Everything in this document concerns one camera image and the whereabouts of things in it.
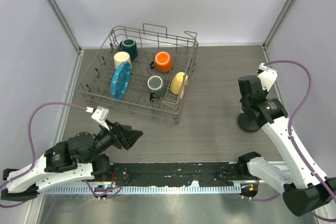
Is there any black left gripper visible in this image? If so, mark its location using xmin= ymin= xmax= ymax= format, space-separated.
xmin=83 ymin=119 xmax=144 ymax=163

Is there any black phone stand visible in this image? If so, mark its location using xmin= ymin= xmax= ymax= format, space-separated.
xmin=238 ymin=113 xmax=260 ymax=133

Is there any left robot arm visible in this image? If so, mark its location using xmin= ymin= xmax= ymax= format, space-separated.
xmin=1 ymin=122 xmax=143 ymax=202

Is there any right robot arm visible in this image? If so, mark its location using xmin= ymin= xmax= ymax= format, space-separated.
xmin=237 ymin=76 xmax=335 ymax=217

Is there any blue polka dot plate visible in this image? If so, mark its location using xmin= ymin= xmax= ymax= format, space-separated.
xmin=110 ymin=61 xmax=131 ymax=100

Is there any grey mug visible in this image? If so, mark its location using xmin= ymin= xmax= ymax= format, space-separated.
xmin=147 ymin=75 xmax=166 ymax=102

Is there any yellow mug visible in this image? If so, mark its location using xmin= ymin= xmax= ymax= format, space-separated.
xmin=170 ymin=72 xmax=188 ymax=95

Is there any cream white mug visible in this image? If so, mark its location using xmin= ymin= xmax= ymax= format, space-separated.
xmin=113 ymin=51 xmax=132 ymax=69

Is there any orange mug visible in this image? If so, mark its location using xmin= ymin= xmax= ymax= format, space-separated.
xmin=150 ymin=51 xmax=173 ymax=73

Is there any dark green mug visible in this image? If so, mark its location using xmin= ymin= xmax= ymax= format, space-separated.
xmin=121 ymin=38 xmax=138 ymax=60

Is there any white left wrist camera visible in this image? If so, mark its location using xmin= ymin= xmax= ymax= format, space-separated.
xmin=91 ymin=106 xmax=110 ymax=130

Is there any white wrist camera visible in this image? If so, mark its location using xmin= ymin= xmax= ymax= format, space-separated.
xmin=91 ymin=106 xmax=110 ymax=130
xmin=257 ymin=63 xmax=278 ymax=92

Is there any grey wire dish rack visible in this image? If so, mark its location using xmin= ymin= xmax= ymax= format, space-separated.
xmin=76 ymin=23 xmax=198 ymax=123

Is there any white slotted cable duct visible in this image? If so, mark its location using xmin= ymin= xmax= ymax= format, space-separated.
xmin=45 ymin=182 xmax=241 ymax=195

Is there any black front mounting rail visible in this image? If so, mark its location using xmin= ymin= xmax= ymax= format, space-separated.
xmin=109 ymin=161 xmax=259 ymax=187

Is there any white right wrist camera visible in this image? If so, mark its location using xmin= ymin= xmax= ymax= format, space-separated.
xmin=257 ymin=63 xmax=278 ymax=92

